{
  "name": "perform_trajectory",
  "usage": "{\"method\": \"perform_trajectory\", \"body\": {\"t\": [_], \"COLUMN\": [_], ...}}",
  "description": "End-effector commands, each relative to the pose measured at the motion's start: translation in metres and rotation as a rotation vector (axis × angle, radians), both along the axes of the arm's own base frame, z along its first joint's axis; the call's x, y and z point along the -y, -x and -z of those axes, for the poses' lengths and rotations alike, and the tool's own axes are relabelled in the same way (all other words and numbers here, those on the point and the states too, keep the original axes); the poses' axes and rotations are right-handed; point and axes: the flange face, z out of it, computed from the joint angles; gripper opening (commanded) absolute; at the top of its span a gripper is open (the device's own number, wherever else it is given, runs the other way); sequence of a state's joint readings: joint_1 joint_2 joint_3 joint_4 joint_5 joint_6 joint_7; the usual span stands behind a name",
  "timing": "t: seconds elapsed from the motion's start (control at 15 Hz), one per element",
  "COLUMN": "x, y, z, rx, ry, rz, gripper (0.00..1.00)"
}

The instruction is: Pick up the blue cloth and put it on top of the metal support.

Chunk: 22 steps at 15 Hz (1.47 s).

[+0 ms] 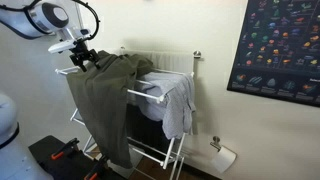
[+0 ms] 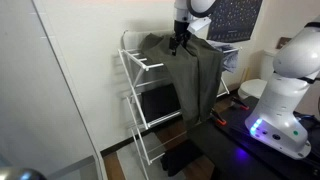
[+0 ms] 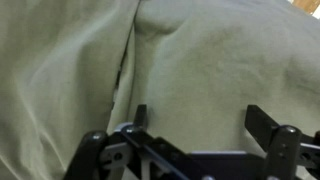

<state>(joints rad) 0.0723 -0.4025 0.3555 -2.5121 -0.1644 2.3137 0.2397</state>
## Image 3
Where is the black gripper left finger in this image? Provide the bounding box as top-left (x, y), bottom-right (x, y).
top-left (63, 104), bottom-right (201, 180)

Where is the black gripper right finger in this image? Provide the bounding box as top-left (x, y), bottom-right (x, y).
top-left (244, 104), bottom-right (320, 180)

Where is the olive green cloth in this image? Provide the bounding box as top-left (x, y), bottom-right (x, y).
top-left (0, 0), bottom-right (320, 180)

